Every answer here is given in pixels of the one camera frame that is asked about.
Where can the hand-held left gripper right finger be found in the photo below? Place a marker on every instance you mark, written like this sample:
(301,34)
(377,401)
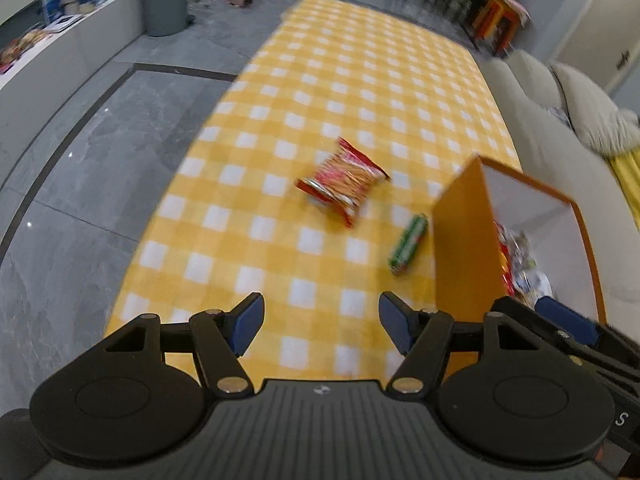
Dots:
(395,322)

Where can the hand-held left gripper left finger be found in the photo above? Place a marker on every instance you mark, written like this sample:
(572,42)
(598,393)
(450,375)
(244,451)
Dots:
(249,322)

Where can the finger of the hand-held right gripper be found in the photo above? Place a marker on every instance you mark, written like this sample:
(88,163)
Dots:
(565,320)

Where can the pile of snack packets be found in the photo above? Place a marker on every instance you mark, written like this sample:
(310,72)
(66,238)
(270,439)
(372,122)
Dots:
(520,265)

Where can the orange cardboard box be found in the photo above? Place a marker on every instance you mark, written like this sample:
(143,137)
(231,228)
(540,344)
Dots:
(460,240)

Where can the green candy pack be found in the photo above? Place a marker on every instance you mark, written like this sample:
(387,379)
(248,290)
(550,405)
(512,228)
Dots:
(409,244)

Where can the red noodle snack packet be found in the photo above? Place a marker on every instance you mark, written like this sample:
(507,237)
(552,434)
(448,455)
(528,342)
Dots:
(342,182)

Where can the yellow cloth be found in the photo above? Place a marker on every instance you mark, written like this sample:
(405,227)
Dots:
(627,180)

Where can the beige sofa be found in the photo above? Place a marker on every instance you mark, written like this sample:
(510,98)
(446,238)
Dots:
(550,150)

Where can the beige sofa cushion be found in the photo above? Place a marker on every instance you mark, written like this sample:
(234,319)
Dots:
(590,105)

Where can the yellow checkered tablecloth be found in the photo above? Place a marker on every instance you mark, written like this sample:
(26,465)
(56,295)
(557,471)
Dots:
(350,85)

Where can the white door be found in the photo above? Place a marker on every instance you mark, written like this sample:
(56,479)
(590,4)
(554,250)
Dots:
(595,45)

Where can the orange stool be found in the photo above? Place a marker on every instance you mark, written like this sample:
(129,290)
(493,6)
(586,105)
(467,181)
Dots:
(500,20)

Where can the grey low counter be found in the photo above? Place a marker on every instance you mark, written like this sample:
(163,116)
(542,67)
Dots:
(75,45)

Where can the printed magazines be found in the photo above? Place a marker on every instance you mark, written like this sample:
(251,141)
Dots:
(22,47)

